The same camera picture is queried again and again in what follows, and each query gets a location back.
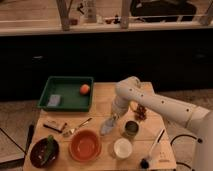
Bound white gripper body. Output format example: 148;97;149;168
111;96;130;120

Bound grey blue towel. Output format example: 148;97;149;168
100;117;116;135

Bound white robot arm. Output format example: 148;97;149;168
111;76;213;171

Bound brown dried food pile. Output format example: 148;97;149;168
134;105;147;120

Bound green metal can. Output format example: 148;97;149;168
123;120;139;138

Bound orange fruit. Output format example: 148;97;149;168
79;84;90;95

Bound white cup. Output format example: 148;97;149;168
113;138;133;159

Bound orange bowl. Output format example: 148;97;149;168
69;129;102;163

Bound green plastic tray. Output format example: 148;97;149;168
38;76;94;112

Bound grey sponge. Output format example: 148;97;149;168
47;94;61;107

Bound green vegetable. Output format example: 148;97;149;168
41;135;54;165

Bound dark brown plate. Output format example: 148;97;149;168
30;137;59;168

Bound black cable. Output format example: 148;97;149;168
169;133;203;147

